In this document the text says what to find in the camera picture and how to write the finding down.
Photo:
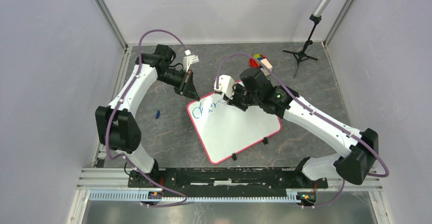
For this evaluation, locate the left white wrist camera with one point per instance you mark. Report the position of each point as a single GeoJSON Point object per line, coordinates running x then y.
{"type": "Point", "coordinates": [189, 59]}

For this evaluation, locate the pink framed whiteboard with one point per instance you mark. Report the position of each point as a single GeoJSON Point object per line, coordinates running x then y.
{"type": "Point", "coordinates": [224, 129]}

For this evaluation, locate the black tripod stand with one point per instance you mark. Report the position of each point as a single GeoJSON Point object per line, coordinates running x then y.
{"type": "Point", "coordinates": [316, 18]}

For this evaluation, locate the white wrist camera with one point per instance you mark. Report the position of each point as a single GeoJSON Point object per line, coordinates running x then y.
{"type": "Point", "coordinates": [225, 85]}
{"type": "Point", "coordinates": [189, 59]}

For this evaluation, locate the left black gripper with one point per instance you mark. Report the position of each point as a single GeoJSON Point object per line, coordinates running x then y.
{"type": "Point", "coordinates": [187, 87]}

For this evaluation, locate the grey slotted cable duct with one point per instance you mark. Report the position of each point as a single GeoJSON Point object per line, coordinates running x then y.
{"type": "Point", "coordinates": [156, 197]}

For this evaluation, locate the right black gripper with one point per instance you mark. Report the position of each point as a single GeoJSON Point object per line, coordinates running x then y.
{"type": "Point", "coordinates": [236, 87]}

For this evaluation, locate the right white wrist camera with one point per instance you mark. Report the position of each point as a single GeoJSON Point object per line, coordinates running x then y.
{"type": "Point", "coordinates": [225, 85]}

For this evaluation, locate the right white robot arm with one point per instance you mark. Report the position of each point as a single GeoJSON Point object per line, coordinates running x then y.
{"type": "Point", "coordinates": [355, 150]}

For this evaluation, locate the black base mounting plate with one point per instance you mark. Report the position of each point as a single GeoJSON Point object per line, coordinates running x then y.
{"type": "Point", "coordinates": [233, 181]}

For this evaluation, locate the colourful toy brick stack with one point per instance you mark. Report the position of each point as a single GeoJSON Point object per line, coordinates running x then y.
{"type": "Point", "coordinates": [264, 61]}

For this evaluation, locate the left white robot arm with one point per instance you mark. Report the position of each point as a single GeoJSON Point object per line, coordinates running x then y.
{"type": "Point", "coordinates": [116, 124]}

